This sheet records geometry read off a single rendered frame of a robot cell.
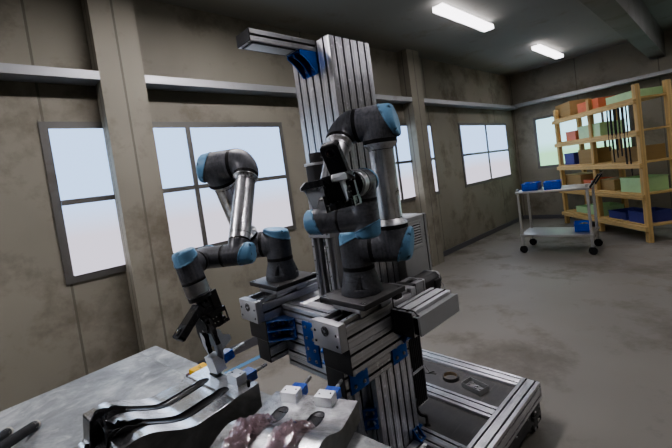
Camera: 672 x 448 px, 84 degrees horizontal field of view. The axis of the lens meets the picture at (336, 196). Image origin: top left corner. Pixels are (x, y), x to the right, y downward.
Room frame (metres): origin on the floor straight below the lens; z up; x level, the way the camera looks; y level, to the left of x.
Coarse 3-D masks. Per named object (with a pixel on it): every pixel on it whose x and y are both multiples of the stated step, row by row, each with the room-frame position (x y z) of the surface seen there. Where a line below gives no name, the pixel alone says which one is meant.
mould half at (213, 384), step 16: (176, 384) 1.14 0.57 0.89; (208, 384) 1.10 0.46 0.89; (224, 384) 1.09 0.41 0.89; (256, 384) 1.07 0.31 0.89; (128, 400) 1.04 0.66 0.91; (144, 400) 1.06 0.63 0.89; (160, 400) 1.06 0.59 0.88; (192, 400) 1.04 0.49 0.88; (224, 400) 1.01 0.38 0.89; (240, 400) 1.02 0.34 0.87; (256, 400) 1.06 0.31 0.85; (128, 416) 0.92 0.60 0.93; (144, 416) 0.93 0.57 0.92; (160, 416) 0.95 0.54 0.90; (192, 416) 0.96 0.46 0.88; (208, 416) 0.95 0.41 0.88; (224, 416) 0.98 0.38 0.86; (240, 416) 1.01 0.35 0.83; (128, 432) 0.85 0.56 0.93; (144, 432) 0.84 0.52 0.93; (160, 432) 0.86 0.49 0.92; (176, 432) 0.88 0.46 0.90; (192, 432) 0.91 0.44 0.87; (208, 432) 0.94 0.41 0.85
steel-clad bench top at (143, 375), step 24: (144, 360) 1.55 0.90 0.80; (168, 360) 1.52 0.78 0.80; (72, 384) 1.42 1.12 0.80; (96, 384) 1.39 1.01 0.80; (120, 384) 1.37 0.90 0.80; (144, 384) 1.34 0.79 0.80; (168, 384) 1.32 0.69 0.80; (24, 408) 1.29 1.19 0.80; (48, 408) 1.26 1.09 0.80; (72, 408) 1.24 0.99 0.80; (48, 432) 1.12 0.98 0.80; (72, 432) 1.10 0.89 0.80
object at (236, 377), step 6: (264, 366) 1.17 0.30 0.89; (234, 372) 1.10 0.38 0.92; (240, 372) 1.09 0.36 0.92; (246, 372) 1.12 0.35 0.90; (252, 372) 1.11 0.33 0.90; (228, 378) 1.09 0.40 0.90; (234, 378) 1.07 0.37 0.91; (240, 378) 1.08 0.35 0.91; (246, 378) 1.09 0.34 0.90; (252, 378) 1.11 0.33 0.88; (234, 384) 1.08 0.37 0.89; (240, 384) 1.08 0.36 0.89
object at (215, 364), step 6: (234, 348) 1.22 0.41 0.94; (210, 354) 1.17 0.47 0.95; (216, 354) 1.16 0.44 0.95; (228, 354) 1.18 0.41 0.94; (210, 360) 1.15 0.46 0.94; (216, 360) 1.14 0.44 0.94; (222, 360) 1.16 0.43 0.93; (228, 360) 1.18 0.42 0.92; (210, 366) 1.16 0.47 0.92; (216, 366) 1.14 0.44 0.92; (222, 366) 1.15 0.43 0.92; (210, 372) 1.16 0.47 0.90; (216, 372) 1.14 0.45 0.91
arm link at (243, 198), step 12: (228, 156) 1.44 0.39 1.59; (240, 156) 1.43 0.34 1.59; (240, 168) 1.41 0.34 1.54; (252, 168) 1.42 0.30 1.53; (240, 180) 1.39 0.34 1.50; (252, 180) 1.41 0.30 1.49; (240, 192) 1.36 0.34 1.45; (252, 192) 1.38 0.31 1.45; (240, 204) 1.33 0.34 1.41; (252, 204) 1.36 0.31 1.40; (240, 216) 1.30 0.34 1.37; (240, 228) 1.28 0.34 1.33; (228, 240) 1.27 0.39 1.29; (240, 240) 1.25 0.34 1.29; (228, 252) 1.23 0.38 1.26; (240, 252) 1.23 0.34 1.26; (252, 252) 1.25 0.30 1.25; (228, 264) 1.24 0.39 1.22; (240, 264) 1.24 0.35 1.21
